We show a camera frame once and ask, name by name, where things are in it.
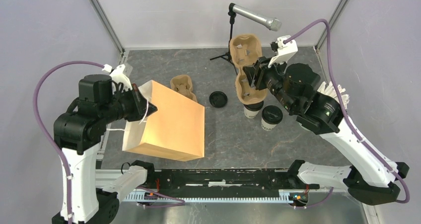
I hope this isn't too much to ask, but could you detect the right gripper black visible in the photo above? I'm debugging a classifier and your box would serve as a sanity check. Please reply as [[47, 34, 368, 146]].
[[243, 53, 297, 113]]

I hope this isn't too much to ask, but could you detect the white paper cup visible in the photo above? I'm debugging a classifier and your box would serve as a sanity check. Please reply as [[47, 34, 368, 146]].
[[244, 107, 260, 119], [261, 119, 277, 131]]

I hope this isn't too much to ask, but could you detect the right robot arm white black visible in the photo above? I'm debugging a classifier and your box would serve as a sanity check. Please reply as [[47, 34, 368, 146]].
[[243, 57, 409, 206]]

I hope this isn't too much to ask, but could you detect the black microphone tripod stand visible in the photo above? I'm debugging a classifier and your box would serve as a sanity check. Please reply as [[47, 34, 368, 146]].
[[210, 10, 238, 75]]

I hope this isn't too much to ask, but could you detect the purple cable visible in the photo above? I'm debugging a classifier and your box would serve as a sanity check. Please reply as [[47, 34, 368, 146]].
[[282, 18, 411, 204], [33, 61, 113, 224]]

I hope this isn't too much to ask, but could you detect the brown paper bag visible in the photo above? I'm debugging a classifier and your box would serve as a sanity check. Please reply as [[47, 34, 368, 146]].
[[122, 80, 205, 161]]

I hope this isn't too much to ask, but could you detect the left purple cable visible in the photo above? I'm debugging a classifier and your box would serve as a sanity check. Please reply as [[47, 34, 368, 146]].
[[33, 61, 113, 224]]

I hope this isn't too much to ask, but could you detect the silver microphone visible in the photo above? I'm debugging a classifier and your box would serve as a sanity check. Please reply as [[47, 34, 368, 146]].
[[228, 3, 281, 31]]

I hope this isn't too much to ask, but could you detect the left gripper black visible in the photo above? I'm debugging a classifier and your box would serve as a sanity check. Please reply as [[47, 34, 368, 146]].
[[101, 81, 159, 122]]

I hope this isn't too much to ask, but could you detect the cardboard cup carrier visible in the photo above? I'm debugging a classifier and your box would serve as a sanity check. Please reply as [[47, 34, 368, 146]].
[[170, 75, 198, 102], [228, 34, 267, 105]]

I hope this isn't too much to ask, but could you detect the white wrapped straws bundle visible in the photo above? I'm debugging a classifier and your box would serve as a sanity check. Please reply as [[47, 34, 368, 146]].
[[317, 81, 350, 110]]

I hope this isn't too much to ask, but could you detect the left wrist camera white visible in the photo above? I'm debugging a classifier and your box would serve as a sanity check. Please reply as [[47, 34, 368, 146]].
[[102, 64, 133, 91]]

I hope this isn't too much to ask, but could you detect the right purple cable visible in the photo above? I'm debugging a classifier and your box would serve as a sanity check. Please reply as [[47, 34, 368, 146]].
[[282, 18, 411, 204]]

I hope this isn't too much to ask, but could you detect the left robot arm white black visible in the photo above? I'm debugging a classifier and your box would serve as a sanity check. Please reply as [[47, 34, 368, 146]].
[[52, 75, 157, 224]]

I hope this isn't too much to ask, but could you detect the black lid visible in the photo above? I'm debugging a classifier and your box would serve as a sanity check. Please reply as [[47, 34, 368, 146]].
[[262, 105, 283, 125], [244, 101, 264, 112], [209, 91, 228, 108]]

